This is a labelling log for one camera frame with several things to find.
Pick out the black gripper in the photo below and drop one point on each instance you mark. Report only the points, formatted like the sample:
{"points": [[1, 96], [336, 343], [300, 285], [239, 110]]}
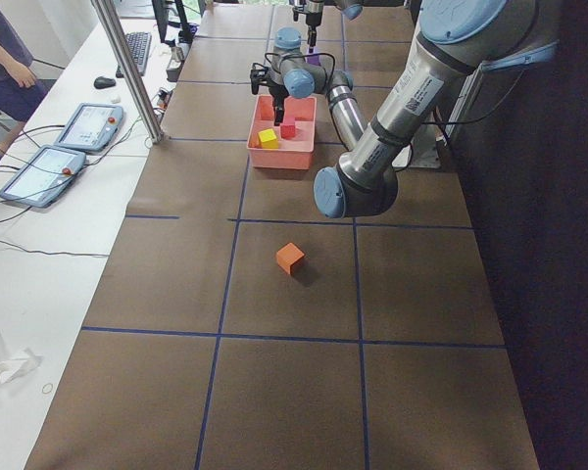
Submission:
{"points": [[314, 18], [276, 96]]}

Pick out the purple foam block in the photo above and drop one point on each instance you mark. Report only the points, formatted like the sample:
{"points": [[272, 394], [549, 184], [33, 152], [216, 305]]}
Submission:
{"points": [[313, 59]]}

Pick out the pink foam block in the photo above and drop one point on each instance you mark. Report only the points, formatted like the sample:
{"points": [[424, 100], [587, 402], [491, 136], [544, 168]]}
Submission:
{"points": [[287, 128]]}

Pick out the yellow-green foam block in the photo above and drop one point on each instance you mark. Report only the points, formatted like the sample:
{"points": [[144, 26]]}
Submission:
{"points": [[267, 139]]}

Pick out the orange foam block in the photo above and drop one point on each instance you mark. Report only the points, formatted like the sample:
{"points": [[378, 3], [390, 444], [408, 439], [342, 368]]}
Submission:
{"points": [[290, 258]]}

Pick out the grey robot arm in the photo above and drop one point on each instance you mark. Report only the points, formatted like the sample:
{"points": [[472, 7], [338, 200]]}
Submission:
{"points": [[452, 40], [351, 9]]}

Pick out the pink plastic bin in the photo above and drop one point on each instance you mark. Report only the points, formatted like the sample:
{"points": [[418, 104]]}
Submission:
{"points": [[296, 153]]}

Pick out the black computer keyboard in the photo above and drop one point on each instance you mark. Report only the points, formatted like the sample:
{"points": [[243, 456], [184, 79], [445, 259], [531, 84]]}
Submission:
{"points": [[139, 44]]}

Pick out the black computer mouse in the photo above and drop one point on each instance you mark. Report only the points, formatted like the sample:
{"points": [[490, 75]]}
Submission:
{"points": [[103, 82]]}

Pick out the far teach pendant tablet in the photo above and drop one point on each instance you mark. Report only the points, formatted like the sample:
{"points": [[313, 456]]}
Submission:
{"points": [[91, 127]]}

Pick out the teach pendant tablet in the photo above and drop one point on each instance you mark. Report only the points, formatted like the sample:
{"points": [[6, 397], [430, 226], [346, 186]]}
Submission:
{"points": [[91, 127], [45, 177]]}

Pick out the near teach pendant tablet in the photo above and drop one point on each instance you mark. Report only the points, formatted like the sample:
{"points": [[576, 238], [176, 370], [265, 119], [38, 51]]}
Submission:
{"points": [[45, 177]]}

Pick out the person in dark clothes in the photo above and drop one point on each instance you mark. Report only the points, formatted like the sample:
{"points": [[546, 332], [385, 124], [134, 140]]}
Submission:
{"points": [[20, 90]]}

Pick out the crumpled white paper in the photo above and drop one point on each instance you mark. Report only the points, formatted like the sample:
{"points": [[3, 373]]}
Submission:
{"points": [[15, 365]]}

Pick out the aluminium frame post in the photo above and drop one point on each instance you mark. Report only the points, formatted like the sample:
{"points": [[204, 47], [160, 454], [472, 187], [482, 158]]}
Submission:
{"points": [[110, 21]]}

